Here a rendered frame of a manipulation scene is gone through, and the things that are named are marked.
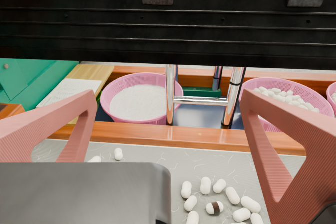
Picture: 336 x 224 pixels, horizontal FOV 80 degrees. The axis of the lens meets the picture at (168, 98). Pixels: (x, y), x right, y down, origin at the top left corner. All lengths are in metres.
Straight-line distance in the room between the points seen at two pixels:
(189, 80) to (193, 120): 0.16
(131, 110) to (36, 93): 0.28
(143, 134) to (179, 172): 0.13
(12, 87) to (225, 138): 0.55
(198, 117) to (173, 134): 0.21
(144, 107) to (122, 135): 0.17
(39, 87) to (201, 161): 0.52
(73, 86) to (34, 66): 0.12
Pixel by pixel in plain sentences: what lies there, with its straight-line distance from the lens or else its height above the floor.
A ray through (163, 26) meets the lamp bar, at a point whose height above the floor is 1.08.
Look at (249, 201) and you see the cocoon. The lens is 0.46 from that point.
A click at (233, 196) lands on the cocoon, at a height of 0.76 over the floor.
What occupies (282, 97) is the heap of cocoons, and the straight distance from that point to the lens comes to 0.78.
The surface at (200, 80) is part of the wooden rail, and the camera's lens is 0.78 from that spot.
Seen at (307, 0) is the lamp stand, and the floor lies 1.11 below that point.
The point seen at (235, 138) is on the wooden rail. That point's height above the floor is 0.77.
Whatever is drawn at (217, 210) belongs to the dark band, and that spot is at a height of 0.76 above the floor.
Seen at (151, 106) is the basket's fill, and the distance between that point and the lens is 0.65.
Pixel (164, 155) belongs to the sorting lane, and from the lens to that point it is 0.52.
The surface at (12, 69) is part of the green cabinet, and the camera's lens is 0.65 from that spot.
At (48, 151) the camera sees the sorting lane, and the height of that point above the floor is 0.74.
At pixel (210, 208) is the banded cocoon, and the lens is 0.44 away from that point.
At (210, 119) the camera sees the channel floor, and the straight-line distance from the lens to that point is 0.71.
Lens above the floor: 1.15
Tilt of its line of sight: 37 degrees down
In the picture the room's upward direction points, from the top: straight up
